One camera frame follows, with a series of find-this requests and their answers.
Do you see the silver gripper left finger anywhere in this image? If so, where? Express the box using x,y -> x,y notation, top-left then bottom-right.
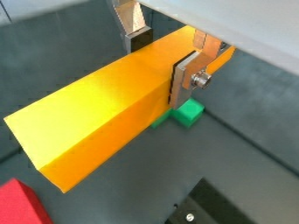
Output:
110,0 -> 153,53

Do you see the green zigzag block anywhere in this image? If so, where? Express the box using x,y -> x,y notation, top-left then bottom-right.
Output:
150,98 -> 204,129

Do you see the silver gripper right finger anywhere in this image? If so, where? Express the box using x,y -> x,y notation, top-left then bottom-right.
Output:
168,30 -> 221,109

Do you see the yellow long bar block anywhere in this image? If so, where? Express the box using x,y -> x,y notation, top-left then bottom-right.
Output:
3,24 -> 237,194

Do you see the black angle bracket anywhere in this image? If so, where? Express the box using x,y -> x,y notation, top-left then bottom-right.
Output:
164,178 -> 256,224

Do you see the red board base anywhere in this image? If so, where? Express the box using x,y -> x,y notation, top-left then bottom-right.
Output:
0,178 -> 53,224

